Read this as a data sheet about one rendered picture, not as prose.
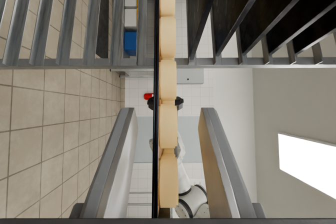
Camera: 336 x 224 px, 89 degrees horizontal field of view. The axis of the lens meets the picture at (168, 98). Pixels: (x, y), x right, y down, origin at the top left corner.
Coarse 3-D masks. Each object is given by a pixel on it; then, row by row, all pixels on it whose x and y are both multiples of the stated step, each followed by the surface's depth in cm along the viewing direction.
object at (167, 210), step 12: (156, 0) 18; (156, 12) 18; (156, 24) 18; (156, 36) 17; (156, 48) 17; (156, 60) 17; (156, 72) 16; (156, 84) 16; (156, 96) 16; (156, 108) 16; (156, 120) 15; (156, 132) 15; (156, 144) 15; (156, 156) 15; (156, 168) 14; (156, 180) 14; (156, 192) 14; (156, 204) 14; (156, 216) 14; (168, 216) 19
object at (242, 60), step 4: (236, 32) 62; (236, 36) 62; (236, 40) 62; (240, 40) 60; (240, 44) 59; (240, 48) 59; (240, 52) 59; (240, 56) 59; (244, 56) 61; (240, 60) 59; (244, 60) 61; (240, 64) 60; (244, 64) 60
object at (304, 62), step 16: (0, 64) 60; (48, 64) 60; (80, 64) 60; (96, 64) 60; (128, 64) 60; (176, 64) 61; (208, 64) 61; (224, 64) 61; (256, 64) 61; (288, 64) 61; (304, 64) 61
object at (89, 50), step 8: (88, 0) 63; (96, 0) 66; (88, 8) 62; (96, 8) 65; (88, 16) 62; (96, 16) 64; (88, 24) 62; (96, 24) 63; (88, 32) 62; (96, 32) 63; (88, 40) 62; (96, 40) 62; (88, 48) 61; (88, 56) 61; (88, 64) 60
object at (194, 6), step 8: (192, 0) 51; (200, 0) 39; (208, 0) 34; (192, 8) 51; (200, 8) 39; (208, 8) 36; (192, 16) 51; (200, 16) 39; (192, 24) 51; (200, 24) 41; (192, 32) 51; (200, 32) 44; (192, 40) 51; (192, 48) 52; (192, 56) 58
